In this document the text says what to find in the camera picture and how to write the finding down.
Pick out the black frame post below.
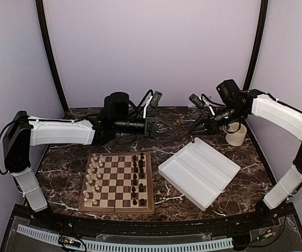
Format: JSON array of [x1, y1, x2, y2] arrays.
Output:
[[35, 0, 69, 112], [243, 0, 268, 90]]

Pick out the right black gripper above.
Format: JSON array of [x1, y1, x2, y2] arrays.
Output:
[[188, 102, 246, 135]]

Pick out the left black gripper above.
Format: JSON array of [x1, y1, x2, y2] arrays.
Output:
[[114, 115, 177, 139]]

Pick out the white chess pieces row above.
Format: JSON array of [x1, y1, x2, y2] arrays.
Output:
[[81, 153, 107, 207]]

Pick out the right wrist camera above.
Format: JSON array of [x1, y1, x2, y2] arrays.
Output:
[[189, 93, 215, 116]]

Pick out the white plastic tray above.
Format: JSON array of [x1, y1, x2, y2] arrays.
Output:
[[158, 138, 240, 211]]

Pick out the white slotted cable duct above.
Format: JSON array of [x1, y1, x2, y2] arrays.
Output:
[[16, 224, 233, 251]]

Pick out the wooden chess board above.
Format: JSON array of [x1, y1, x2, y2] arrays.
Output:
[[78, 152, 155, 215]]

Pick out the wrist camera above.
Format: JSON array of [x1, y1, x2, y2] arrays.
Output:
[[142, 91, 163, 119], [189, 93, 215, 116]]

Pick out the right black frame post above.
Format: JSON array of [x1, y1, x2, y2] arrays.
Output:
[[243, 0, 268, 90]]

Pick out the dark pawns on board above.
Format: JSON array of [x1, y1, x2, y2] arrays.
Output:
[[131, 152, 147, 207]]

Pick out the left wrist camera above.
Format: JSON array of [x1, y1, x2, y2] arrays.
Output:
[[142, 91, 163, 119]]

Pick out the cream ceramic mug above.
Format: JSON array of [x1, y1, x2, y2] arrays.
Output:
[[223, 122, 247, 147]]

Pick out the left black frame post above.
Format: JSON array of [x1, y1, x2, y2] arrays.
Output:
[[35, 0, 69, 112]]

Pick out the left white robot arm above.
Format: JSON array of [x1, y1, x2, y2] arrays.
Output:
[[0, 91, 177, 229]]

